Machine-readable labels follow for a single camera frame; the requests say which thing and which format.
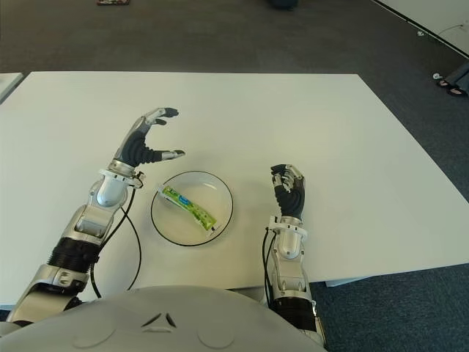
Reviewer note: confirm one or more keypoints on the neighbouring white table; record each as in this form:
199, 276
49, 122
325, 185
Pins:
7, 85

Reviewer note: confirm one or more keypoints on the white desk with black edge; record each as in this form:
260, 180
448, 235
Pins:
439, 14

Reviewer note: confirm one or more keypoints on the grey robot torso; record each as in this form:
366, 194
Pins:
157, 322

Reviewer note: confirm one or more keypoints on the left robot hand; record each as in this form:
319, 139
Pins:
133, 150

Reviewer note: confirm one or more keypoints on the green toothpaste tube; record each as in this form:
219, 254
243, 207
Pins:
187, 205

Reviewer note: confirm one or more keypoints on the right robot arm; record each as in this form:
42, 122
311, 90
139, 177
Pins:
289, 253

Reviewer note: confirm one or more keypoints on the white plate with black rim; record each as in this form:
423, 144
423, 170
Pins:
220, 190

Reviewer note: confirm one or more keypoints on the dark object on floor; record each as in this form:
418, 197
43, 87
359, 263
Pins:
283, 3

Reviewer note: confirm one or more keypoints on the foot in black sandal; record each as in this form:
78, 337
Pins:
455, 91
443, 83

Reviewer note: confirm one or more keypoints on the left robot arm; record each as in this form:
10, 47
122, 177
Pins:
93, 220

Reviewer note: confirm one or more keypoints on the grey trouser leg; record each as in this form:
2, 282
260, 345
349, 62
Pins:
459, 75

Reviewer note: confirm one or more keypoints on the colourful flat item on floor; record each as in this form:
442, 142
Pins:
111, 1

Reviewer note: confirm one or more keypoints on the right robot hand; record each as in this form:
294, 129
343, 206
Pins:
291, 198

